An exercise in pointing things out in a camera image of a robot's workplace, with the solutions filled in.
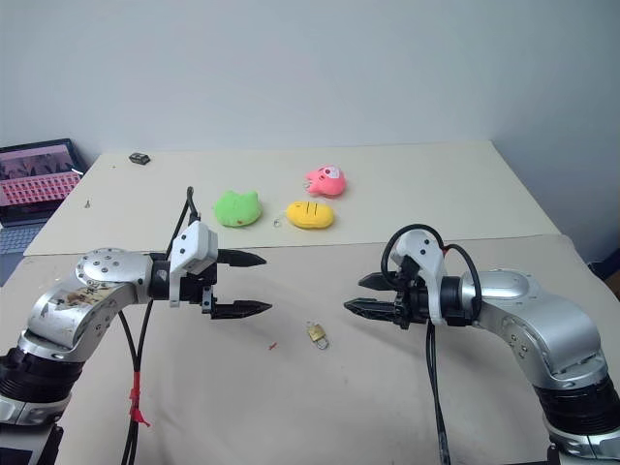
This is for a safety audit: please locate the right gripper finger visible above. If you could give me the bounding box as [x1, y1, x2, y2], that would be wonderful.
[343, 298, 398, 321]
[357, 271, 401, 292]

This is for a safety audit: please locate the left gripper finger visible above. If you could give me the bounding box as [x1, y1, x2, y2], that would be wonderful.
[210, 299, 274, 321]
[216, 249, 268, 269]

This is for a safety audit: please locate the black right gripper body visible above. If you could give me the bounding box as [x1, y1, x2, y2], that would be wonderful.
[392, 268, 430, 331]

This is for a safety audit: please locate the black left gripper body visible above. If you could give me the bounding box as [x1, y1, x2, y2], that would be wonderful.
[178, 263, 220, 319]

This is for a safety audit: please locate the small brass padlock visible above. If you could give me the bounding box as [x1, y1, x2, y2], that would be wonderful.
[305, 320, 331, 351]

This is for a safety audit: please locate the green plush toy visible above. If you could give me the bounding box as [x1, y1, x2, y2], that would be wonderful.
[211, 189, 265, 228]

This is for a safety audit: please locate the yellow plush toy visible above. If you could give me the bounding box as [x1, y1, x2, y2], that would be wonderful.
[285, 200, 337, 231]

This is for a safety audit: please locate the cream flat board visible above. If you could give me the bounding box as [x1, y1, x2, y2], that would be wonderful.
[22, 139, 575, 257]

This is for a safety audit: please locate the beige table cloth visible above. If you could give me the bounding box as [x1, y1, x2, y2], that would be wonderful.
[0, 233, 620, 465]

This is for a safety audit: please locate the pink plush toy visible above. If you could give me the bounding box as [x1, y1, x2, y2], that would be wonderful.
[303, 164, 348, 199]

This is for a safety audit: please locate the open laptop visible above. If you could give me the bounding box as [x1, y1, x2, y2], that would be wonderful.
[0, 139, 88, 256]

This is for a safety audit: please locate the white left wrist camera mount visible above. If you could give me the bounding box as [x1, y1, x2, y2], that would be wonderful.
[168, 221, 219, 309]

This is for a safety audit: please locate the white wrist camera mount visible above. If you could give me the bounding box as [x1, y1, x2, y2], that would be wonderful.
[390, 230, 447, 326]
[168, 221, 219, 309]

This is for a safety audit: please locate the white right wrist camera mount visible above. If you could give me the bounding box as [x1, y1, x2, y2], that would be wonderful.
[390, 230, 447, 326]

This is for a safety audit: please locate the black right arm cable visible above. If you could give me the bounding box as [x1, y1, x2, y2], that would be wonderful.
[381, 223, 483, 465]

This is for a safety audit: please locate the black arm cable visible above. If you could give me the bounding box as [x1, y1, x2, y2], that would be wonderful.
[381, 223, 483, 465]
[118, 186, 202, 465]

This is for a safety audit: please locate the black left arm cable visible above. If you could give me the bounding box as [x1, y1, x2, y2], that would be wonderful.
[118, 186, 202, 465]

